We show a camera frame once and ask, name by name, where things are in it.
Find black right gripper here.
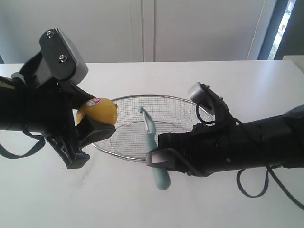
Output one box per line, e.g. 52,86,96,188
146,116,292,177

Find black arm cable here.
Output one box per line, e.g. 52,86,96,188
0,128,46,159
195,102,304,214

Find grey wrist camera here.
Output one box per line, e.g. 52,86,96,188
19,28,89,88
187,82,235,124

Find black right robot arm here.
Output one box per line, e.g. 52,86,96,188
146,111,304,177

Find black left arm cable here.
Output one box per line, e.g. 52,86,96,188
0,128,46,159

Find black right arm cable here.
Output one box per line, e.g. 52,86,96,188
195,102,304,214

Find white cabinet doors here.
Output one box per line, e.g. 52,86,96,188
0,0,276,63

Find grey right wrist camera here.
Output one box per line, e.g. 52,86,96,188
187,82,235,124

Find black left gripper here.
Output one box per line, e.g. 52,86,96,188
0,77,115,169

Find yellow lemon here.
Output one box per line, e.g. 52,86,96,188
76,97,118,126

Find teal handled peeler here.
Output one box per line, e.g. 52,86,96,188
138,106,171,190

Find oval wire mesh basket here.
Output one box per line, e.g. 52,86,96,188
92,94,200,162

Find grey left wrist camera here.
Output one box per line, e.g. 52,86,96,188
19,28,89,88

